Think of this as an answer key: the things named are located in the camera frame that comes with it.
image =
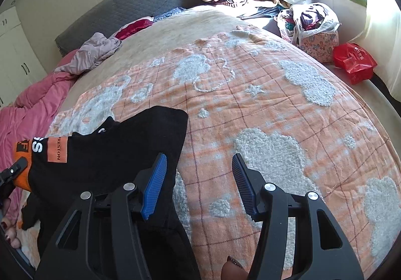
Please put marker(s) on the orange and white fleecy blanket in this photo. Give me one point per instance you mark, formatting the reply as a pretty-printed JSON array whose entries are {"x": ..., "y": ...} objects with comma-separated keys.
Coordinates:
[{"x": 266, "y": 104}]

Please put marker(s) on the white curtain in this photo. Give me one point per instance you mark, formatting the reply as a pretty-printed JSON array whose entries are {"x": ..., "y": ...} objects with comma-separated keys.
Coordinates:
[{"x": 382, "y": 42}]

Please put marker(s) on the plastic bag of clothes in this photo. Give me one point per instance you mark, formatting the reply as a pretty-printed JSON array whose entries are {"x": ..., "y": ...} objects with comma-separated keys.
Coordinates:
[{"x": 310, "y": 21}]

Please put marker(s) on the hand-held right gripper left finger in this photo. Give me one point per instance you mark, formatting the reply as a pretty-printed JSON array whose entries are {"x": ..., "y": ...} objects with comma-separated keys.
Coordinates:
[{"x": 155, "y": 186}]

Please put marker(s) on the pink floral box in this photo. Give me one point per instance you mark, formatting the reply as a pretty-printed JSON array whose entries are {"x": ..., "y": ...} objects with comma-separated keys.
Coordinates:
[{"x": 322, "y": 46}]

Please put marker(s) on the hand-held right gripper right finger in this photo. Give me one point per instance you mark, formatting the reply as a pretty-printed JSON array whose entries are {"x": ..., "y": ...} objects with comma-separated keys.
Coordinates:
[{"x": 242, "y": 183}]

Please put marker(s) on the person's left hand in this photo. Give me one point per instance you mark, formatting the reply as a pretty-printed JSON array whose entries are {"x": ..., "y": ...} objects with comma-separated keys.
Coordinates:
[{"x": 7, "y": 230}]

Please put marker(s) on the black garment with orange labels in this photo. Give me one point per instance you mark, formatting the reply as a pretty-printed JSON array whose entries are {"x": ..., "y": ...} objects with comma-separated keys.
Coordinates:
[{"x": 109, "y": 154}]

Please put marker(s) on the red plastic bag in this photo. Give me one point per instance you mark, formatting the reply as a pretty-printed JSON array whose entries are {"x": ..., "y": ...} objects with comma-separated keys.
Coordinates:
[{"x": 354, "y": 61}]

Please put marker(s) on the pink duvet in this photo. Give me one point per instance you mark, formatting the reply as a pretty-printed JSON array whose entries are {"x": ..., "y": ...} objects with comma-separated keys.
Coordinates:
[{"x": 28, "y": 104}]

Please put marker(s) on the person's right hand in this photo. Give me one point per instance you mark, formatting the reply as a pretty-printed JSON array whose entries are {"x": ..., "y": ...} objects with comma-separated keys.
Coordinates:
[{"x": 230, "y": 269}]

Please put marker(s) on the mauve crumpled garment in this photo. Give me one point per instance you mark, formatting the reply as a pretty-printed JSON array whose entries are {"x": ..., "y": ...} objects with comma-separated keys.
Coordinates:
[{"x": 91, "y": 50}]

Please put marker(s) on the blue patterned cloth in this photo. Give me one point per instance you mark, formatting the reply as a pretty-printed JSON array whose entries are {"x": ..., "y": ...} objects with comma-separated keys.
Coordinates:
[{"x": 169, "y": 13}]

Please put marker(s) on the red garment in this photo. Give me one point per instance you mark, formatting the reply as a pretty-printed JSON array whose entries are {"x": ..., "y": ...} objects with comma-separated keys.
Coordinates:
[{"x": 134, "y": 28}]

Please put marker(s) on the white wardrobe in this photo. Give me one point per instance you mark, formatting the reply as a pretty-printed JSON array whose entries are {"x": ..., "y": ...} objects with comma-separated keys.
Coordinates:
[{"x": 15, "y": 57}]

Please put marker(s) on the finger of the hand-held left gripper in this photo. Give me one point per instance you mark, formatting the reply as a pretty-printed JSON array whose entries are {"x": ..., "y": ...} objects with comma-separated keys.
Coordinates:
[{"x": 12, "y": 170}]

